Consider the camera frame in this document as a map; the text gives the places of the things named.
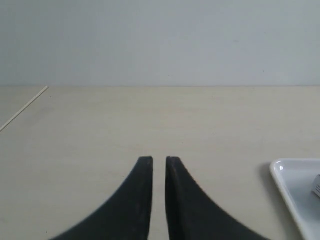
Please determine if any white plastic tray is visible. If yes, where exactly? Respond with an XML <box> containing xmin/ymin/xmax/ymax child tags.
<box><xmin>269</xmin><ymin>158</ymin><xmax>320</xmax><ymax>240</ymax></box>

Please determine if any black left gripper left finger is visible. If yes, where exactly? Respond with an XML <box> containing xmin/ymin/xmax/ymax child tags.
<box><xmin>54</xmin><ymin>156</ymin><xmax>153</xmax><ymax>240</ymax></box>

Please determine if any white red medicine box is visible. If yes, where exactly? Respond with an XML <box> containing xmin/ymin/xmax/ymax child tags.
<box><xmin>311</xmin><ymin>174</ymin><xmax>320</xmax><ymax>198</ymax></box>

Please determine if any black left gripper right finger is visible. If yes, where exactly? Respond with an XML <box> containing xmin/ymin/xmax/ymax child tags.
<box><xmin>165</xmin><ymin>156</ymin><xmax>263</xmax><ymax>240</ymax></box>

